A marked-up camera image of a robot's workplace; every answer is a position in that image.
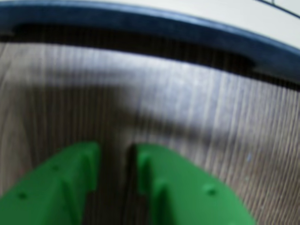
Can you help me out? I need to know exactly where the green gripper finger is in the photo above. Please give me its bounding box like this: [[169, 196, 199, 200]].
[[135, 143, 257, 225], [0, 141, 102, 225]]

